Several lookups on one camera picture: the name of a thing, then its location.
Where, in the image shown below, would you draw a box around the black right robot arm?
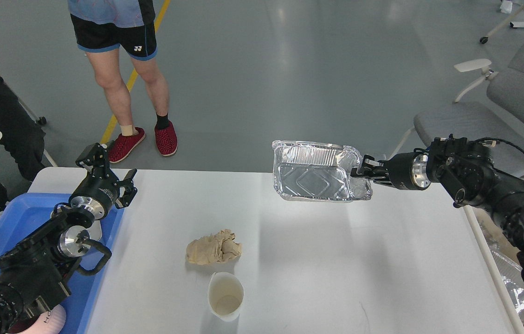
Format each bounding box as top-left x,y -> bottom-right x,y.
350,135 -> 524,282

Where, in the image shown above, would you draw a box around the aluminium foil tray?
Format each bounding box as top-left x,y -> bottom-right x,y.
271,140 -> 373,202

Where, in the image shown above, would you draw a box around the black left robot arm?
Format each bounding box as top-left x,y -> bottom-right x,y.
0,142 -> 137,334

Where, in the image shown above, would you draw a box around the distant white chair base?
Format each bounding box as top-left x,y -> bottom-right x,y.
479,0 -> 524,45

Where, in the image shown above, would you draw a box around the cream plastic bin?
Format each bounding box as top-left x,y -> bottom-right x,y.
463,206 -> 524,334

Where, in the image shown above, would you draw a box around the pink ribbed mug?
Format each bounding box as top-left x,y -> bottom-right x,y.
7,305 -> 67,334

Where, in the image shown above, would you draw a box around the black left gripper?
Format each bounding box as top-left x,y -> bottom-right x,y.
69,142 -> 137,220

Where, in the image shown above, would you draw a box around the white paper cup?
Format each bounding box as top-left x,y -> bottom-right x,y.
207,271 -> 244,322

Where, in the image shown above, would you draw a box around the standing person in shorts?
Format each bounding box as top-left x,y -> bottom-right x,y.
67,0 -> 179,164

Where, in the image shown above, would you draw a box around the stainless steel tray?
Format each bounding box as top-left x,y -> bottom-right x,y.
86,220 -> 102,241

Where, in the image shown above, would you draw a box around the foil tray in bin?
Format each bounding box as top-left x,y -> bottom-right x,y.
479,224 -> 524,324

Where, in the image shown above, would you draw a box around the grey office chair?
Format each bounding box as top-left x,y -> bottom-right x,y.
412,44 -> 524,179

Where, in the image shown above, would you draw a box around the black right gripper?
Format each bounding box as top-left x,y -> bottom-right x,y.
350,153 -> 431,191

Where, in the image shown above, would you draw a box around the brown paper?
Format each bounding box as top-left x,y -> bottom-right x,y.
186,229 -> 242,265

